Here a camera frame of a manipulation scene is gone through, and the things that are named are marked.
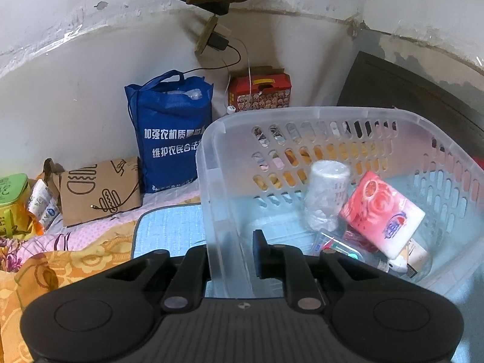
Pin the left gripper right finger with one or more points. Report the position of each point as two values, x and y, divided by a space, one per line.
288 265

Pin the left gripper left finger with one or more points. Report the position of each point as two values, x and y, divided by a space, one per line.
187 288

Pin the red small box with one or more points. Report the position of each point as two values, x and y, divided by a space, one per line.
353 238

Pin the pink tissue pack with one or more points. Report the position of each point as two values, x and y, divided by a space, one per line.
382 215

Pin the clear plastic basket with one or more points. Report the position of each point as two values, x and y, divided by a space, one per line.
288 172

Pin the cream tube with orange end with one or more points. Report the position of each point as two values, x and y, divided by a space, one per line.
413 260

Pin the blue table mat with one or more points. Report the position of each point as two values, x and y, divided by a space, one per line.
179 228

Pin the pink floral sheet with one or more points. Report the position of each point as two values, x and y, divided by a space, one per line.
15 252

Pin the brown paper burger bag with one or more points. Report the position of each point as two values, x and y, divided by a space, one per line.
96 191

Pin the orange floral bedsheet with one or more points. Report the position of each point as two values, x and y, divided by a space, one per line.
49 271

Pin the white snack packets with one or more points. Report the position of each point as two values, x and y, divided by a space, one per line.
42 205

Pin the red gift carton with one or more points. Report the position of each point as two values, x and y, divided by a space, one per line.
259 88

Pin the blue tote bag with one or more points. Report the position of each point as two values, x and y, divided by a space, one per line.
169 114

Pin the green lidded yellow box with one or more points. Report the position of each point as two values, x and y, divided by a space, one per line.
15 191

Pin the dark wooden headboard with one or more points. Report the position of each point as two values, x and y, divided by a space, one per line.
375 82

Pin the black wall charger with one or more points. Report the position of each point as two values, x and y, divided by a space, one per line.
218 42

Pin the wooden wall stick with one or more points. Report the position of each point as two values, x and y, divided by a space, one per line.
205 35

